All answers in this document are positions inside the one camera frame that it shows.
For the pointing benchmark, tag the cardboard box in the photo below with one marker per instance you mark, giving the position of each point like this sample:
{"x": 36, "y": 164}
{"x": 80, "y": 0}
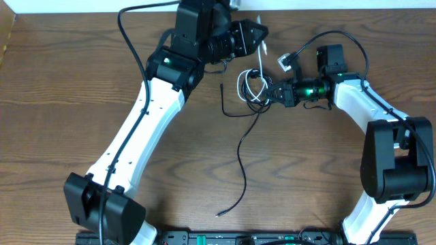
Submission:
{"x": 7, "y": 20}

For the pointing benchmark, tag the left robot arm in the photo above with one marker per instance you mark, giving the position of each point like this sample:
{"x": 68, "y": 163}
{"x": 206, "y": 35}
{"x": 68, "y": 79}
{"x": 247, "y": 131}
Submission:
{"x": 102, "y": 200}

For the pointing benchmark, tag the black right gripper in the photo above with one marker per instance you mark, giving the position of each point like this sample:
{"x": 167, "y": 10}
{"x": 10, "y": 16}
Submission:
{"x": 289, "y": 98}

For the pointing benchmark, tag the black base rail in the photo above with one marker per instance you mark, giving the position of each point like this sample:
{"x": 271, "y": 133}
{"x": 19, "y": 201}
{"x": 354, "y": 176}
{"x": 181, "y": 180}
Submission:
{"x": 311, "y": 236}

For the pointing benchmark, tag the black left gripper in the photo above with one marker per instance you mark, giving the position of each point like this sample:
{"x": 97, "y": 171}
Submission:
{"x": 242, "y": 38}

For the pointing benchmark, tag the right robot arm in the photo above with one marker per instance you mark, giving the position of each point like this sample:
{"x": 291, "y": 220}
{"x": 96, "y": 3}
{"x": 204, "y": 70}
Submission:
{"x": 396, "y": 170}

